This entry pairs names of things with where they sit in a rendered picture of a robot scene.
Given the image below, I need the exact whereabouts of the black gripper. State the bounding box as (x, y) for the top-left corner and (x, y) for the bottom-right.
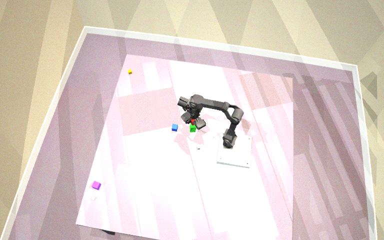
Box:
(183, 108), (206, 130)

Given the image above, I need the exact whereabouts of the blue cube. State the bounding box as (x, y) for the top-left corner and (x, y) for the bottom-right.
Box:
(171, 124), (178, 132)

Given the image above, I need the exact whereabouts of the purple cube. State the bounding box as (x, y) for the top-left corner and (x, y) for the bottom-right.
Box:
(92, 181), (101, 190)

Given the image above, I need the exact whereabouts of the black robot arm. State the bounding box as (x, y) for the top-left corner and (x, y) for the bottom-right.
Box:
(177, 94), (244, 150)

